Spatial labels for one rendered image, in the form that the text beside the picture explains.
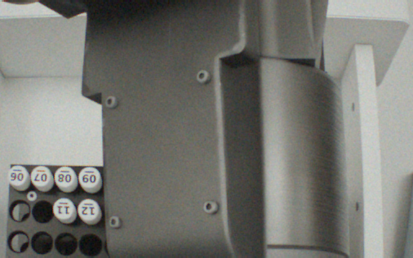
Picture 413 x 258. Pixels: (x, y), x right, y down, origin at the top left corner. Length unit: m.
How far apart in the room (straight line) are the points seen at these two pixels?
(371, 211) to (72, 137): 0.20
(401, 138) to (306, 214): 0.43
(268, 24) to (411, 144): 0.42
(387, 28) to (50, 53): 0.21
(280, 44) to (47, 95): 0.35
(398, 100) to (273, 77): 0.43
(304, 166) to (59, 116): 0.35
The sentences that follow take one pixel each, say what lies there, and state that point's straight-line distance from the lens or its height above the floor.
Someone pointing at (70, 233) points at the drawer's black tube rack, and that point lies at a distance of 0.46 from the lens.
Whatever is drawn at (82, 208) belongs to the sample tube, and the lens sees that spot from 0.45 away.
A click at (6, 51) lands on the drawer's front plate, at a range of 0.53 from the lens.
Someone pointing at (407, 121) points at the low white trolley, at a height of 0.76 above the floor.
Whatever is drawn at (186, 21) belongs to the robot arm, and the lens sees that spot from 0.21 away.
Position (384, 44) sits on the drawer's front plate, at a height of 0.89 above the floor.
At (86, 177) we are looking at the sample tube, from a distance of 0.46.
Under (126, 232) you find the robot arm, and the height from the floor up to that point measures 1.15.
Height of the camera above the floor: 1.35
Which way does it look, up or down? 72 degrees down
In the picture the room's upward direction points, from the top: 1 degrees clockwise
